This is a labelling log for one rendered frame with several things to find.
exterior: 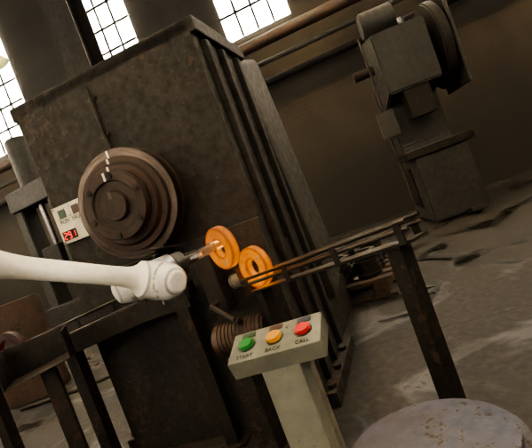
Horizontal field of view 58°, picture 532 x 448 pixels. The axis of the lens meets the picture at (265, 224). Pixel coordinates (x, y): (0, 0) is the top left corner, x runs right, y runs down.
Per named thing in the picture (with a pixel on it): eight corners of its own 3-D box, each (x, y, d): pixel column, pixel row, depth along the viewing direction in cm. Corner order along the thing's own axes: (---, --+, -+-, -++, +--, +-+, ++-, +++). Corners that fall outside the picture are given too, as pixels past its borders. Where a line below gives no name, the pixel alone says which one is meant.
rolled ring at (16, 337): (14, 327, 229) (19, 325, 232) (-12, 340, 234) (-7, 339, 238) (31, 363, 229) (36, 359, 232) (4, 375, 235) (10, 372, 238)
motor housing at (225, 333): (263, 443, 196) (217, 321, 194) (313, 432, 189) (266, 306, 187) (254, 462, 183) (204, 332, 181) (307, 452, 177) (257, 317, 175)
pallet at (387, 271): (246, 336, 372) (226, 283, 370) (275, 303, 449) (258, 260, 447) (399, 294, 333) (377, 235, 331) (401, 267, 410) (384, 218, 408)
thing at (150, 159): (110, 268, 216) (71, 170, 214) (200, 236, 202) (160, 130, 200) (101, 272, 209) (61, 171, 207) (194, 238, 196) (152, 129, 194)
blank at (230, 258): (206, 233, 179) (199, 236, 177) (226, 220, 166) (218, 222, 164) (226, 270, 178) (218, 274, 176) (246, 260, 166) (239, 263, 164)
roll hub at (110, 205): (106, 246, 203) (82, 184, 201) (162, 225, 194) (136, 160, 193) (98, 249, 197) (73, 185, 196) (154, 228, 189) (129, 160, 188)
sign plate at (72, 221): (67, 244, 230) (53, 209, 229) (111, 227, 222) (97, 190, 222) (64, 244, 228) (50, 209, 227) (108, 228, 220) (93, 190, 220)
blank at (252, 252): (266, 292, 181) (259, 296, 179) (240, 264, 187) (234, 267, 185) (279, 265, 171) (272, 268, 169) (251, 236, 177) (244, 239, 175)
